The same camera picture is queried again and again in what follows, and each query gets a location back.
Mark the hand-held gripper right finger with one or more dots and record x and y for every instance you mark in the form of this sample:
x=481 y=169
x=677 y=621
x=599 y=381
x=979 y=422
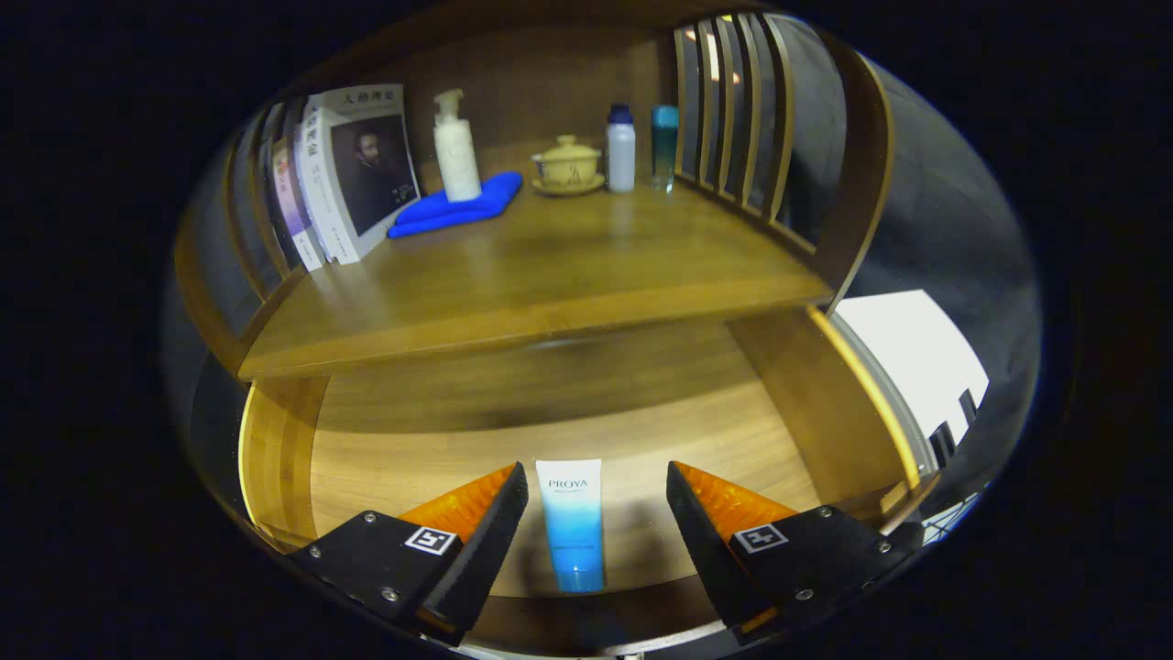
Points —
x=706 y=541

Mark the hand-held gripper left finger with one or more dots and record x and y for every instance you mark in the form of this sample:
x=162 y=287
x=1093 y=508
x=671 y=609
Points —
x=486 y=541

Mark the white and blue tube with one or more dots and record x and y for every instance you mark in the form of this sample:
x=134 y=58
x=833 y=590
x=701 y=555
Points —
x=573 y=532

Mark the wooden drawer with black knob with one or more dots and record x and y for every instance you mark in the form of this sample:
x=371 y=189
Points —
x=641 y=412

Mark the white and grey filing cabinet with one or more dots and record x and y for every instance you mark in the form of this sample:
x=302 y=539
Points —
x=916 y=357

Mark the wooden countertop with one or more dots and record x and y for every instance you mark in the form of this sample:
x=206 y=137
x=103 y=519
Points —
x=550 y=266

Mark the blue folded cloth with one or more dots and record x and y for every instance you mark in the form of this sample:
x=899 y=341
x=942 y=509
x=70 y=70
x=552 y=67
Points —
x=440 y=213

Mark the white pump bottle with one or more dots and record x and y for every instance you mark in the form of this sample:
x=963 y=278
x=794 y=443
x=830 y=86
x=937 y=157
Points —
x=456 y=160

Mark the white book with portrait cover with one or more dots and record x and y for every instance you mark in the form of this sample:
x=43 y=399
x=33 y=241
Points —
x=371 y=174

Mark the yellow lidded teacup with saucer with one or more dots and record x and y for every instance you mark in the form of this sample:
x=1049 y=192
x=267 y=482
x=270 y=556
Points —
x=566 y=165

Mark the purple book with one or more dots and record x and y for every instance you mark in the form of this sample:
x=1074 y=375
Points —
x=291 y=206

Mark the thin white book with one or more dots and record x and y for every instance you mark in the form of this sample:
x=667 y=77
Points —
x=310 y=192

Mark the white bottle with blue cap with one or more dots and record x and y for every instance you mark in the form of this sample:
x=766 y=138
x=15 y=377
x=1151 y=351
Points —
x=621 y=156

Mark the black backdrop cloth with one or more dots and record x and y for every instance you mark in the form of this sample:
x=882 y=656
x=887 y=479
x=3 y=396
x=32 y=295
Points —
x=935 y=220

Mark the teal bottle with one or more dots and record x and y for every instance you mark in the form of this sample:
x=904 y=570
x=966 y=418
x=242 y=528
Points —
x=664 y=147

